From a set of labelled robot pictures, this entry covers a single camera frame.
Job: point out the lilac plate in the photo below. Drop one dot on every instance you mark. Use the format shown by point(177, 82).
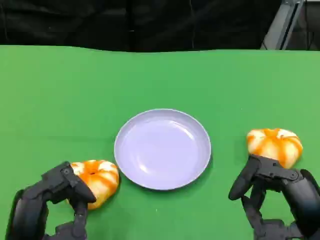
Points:
point(162, 150)

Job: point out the orange white toy bread roll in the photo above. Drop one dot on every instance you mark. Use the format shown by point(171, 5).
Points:
point(102, 177)
point(272, 145)

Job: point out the green table cloth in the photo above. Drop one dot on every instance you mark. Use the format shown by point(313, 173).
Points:
point(75, 100)

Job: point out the grey metal frame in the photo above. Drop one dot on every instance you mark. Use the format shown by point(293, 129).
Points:
point(287, 22)

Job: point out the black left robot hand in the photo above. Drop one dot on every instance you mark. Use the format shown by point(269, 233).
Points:
point(32, 207)

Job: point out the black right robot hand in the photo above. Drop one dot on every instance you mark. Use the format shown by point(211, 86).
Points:
point(300, 197)

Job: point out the black backdrop curtain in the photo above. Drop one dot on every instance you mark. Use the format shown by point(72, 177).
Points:
point(100, 22)

